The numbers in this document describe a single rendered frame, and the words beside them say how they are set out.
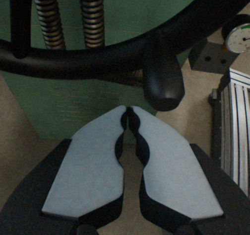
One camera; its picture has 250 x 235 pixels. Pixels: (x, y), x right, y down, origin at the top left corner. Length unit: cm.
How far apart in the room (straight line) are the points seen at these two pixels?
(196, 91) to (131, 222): 75
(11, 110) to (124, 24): 78
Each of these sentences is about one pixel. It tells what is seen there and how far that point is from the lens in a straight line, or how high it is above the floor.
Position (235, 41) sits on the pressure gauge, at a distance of 35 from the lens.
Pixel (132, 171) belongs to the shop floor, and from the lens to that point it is 85.
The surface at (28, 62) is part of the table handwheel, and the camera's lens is 19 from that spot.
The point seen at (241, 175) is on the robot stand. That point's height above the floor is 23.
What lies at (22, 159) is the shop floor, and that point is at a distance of 90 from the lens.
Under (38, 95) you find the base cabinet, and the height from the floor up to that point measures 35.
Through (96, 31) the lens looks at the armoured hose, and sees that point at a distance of 22.
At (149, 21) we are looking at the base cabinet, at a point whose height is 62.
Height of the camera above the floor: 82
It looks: 60 degrees down
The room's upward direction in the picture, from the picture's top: 14 degrees clockwise
